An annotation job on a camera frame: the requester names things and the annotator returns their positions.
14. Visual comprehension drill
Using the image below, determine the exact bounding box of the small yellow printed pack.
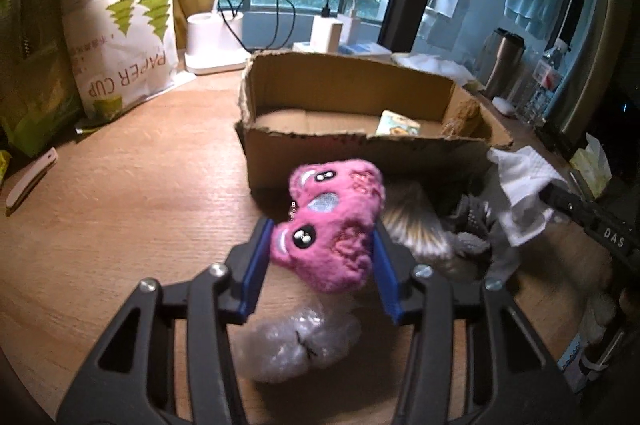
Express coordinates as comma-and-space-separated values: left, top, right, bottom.
376, 110, 422, 137

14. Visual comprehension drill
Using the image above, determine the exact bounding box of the clear bubble wrap ball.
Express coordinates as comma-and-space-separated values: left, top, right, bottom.
239, 292, 362, 383

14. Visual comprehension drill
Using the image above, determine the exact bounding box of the white power strip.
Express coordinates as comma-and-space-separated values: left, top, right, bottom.
292, 40, 392, 62

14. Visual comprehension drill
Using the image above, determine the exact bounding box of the bag of paper cups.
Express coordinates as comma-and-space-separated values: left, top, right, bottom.
56, 0, 181, 126

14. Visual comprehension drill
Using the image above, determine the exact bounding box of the clear water bottle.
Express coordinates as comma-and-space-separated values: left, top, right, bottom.
520, 40, 571, 126

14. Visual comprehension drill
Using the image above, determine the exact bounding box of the white folding knife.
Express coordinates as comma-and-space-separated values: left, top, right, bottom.
5, 148, 59, 212

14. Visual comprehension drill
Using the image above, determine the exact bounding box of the cardboard box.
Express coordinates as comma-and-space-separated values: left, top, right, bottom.
235, 49, 515, 196

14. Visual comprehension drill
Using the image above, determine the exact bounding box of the white charger block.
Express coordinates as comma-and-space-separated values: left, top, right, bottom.
310, 14, 345, 54

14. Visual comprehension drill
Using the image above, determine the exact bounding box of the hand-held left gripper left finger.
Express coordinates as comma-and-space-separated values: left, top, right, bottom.
56, 217, 276, 425

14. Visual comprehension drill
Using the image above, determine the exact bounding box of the white plug adapter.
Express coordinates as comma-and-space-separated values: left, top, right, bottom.
337, 0, 363, 43

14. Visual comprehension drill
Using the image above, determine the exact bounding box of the pink plush toy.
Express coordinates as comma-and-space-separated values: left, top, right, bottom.
287, 159, 386, 295

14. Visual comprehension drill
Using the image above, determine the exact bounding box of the beige fluffy plush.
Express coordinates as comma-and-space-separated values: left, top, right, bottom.
580, 290, 621, 341

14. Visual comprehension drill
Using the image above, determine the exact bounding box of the black lamp cable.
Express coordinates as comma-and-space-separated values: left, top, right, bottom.
212, 0, 258, 53

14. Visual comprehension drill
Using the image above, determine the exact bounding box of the striped furry plush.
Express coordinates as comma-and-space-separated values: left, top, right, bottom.
382, 182, 453, 262

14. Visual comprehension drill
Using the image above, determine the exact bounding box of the white tissue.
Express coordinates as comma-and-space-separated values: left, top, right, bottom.
487, 146, 568, 248

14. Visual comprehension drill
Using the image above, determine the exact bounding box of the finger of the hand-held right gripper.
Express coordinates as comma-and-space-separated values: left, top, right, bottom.
540, 182, 640, 266

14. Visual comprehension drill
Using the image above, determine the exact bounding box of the brown plush toy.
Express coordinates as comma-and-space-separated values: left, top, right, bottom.
440, 98, 482, 138

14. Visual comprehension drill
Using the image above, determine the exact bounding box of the green plastic bag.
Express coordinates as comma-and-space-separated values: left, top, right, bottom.
0, 0, 83, 158

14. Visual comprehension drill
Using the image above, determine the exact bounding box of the grey knitted cloth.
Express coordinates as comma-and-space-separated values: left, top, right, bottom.
447, 195, 521, 281

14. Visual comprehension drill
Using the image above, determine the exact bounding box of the steel thermos mug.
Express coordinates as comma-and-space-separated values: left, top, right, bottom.
482, 28, 526, 101

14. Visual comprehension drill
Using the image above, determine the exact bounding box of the green tissue pack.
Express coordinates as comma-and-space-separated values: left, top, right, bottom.
570, 132, 613, 198

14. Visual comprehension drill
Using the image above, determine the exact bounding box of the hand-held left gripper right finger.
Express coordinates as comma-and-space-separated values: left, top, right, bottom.
372, 222, 581, 425

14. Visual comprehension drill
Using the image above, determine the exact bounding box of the white cloth package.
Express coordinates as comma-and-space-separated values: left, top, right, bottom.
392, 52, 478, 87

